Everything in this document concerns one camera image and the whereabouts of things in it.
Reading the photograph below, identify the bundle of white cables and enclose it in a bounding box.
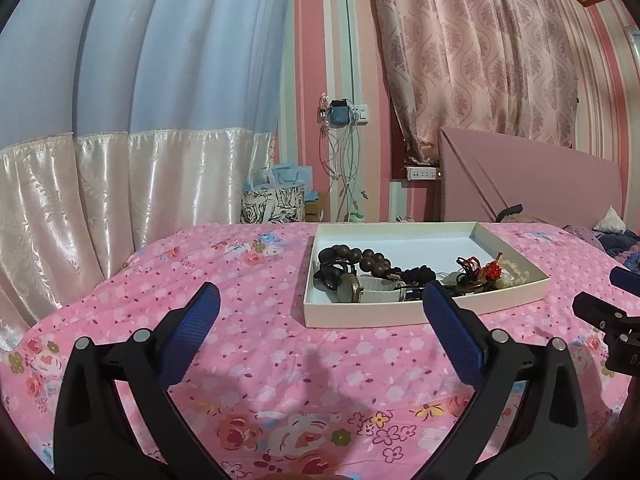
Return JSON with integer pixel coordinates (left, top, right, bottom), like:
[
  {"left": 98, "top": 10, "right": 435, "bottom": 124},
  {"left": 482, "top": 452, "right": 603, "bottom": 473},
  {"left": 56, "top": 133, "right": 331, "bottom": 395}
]
[{"left": 317, "top": 92, "right": 368, "bottom": 223}]

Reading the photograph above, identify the white cloth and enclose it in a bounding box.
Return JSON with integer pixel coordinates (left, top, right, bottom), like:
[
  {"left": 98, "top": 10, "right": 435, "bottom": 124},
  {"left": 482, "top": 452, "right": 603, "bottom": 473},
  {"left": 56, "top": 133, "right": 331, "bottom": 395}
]
[{"left": 595, "top": 206, "right": 626, "bottom": 233}]

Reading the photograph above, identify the floral paper bag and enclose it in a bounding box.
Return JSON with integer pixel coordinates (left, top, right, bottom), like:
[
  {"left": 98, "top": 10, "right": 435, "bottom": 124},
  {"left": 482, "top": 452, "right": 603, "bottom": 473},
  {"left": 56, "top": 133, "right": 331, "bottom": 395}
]
[{"left": 241, "top": 185, "right": 307, "bottom": 225}]

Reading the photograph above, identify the dark striped blanket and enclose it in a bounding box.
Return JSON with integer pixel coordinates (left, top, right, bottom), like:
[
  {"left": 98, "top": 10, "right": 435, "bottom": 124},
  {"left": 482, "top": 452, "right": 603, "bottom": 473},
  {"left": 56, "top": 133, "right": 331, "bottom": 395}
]
[{"left": 597, "top": 230, "right": 640, "bottom": 273}]

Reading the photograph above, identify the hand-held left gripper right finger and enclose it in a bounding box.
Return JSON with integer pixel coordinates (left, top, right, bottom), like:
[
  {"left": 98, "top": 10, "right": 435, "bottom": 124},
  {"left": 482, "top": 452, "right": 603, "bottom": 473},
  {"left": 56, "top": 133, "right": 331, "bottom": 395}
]
[{"left": 421, "top": 280, "right": 591, "bottom": 480}]

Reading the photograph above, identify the brown cardboard box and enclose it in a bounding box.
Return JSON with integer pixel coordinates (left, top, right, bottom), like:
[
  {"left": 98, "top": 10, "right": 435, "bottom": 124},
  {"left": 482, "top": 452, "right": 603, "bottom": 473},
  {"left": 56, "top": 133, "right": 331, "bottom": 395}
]
[{"left": 304, "top": 191, "right": 329, "bottom": 222}]

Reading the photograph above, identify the pink floral bedsheet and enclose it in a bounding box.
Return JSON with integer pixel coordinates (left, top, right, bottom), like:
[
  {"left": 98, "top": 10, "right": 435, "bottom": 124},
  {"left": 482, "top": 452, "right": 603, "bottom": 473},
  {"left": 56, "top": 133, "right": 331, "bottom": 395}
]
[{"left": 0, "top": 220, "right": 640, "bottom": 480}]

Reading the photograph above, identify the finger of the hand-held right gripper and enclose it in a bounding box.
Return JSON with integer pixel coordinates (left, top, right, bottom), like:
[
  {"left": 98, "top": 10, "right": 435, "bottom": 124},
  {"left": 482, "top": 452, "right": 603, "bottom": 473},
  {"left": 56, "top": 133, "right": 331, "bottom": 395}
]
[
  {"left": 610, "top": 266, "right": 640, "bottom": 289},
  {"left": 572, "top": 291, "right": 640, "bottom": 333}
]

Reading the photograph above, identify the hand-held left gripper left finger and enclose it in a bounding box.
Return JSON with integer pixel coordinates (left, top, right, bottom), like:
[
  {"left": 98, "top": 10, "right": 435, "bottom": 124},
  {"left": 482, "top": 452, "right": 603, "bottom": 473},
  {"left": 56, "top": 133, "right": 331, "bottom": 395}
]
[{"left": 52, "top": 281, "right": 231, "bottom": 480}]

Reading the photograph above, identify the cream flower hair ornament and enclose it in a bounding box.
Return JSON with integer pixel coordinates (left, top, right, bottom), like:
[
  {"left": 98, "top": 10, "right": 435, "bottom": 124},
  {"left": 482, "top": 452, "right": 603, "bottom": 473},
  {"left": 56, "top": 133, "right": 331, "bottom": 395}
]
[{"left": 500, "top": 255, "right": 530, "bottom": 287}]

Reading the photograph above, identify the pink patterned curtain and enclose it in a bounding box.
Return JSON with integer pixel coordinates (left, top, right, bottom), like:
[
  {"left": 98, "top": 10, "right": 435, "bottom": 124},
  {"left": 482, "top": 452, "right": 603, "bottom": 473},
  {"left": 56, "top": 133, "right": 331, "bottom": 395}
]
[{"left": 367, "top": 0, "right": 583, "bottom": 161}]

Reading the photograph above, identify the blue gift bag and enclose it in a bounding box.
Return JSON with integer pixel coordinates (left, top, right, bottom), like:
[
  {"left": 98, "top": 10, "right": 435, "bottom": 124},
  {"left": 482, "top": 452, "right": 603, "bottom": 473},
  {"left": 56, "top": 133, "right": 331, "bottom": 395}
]
[{"left": 250, "top": 164, "right": 316, "bottom": 198}]

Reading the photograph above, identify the wristwatch with white strap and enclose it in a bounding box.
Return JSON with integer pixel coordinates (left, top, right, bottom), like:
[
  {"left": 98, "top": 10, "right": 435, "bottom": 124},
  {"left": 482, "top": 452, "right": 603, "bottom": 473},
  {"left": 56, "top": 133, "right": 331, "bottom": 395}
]
[{"left": 337, "top": 274, "right": 408, "bottom": 305}]

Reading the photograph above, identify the pink headboard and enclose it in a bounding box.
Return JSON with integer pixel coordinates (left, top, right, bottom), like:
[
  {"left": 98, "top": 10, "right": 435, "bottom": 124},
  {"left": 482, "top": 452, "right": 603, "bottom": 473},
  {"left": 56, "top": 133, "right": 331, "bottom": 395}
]
[{"left": 438, "top": 127, "right": 623, "bottom": 226}]

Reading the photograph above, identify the amber pendant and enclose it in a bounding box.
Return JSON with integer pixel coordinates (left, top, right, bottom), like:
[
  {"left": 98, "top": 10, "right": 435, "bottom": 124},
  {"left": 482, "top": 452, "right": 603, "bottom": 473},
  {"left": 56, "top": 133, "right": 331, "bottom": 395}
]
[{"left": 452, "top": 254, "right": 503, "bottom": 293}]

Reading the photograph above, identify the white shallow tray box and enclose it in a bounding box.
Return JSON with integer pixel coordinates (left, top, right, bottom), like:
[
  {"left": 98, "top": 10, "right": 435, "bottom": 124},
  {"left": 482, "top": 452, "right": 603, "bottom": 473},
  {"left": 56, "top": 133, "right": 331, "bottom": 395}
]
[{"left": 302, "top": 221, "right": 551, "bottom": 329}]

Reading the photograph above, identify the blue and cream curtain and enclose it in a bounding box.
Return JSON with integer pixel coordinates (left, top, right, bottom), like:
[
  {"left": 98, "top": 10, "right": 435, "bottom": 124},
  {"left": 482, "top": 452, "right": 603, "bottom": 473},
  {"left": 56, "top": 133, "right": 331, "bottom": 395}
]
[{"left": 0, "top": 0, "right": 296, "bottom": 341}]

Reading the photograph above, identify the brown wooden bead bracelet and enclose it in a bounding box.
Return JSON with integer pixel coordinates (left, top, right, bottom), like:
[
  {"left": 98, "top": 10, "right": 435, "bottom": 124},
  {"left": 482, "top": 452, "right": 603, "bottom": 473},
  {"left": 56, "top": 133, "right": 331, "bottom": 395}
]
[{"left": 317, "top": 244, "right": 393, "bottom": 273}]

